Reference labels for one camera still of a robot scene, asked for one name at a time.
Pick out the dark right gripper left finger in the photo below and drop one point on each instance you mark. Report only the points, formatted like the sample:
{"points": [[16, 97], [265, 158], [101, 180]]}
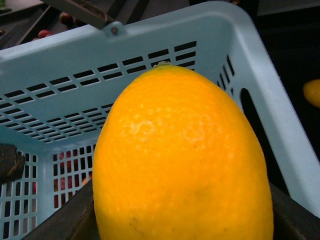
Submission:
{"points": [[75, 220]]}

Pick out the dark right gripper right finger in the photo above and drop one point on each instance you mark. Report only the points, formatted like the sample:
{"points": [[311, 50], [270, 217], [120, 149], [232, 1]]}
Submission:
{"points": [[291, 220]]}

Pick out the light blue plastic basket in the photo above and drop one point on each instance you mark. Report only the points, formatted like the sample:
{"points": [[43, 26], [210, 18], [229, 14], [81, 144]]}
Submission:
{"points": [[51, 178]]}

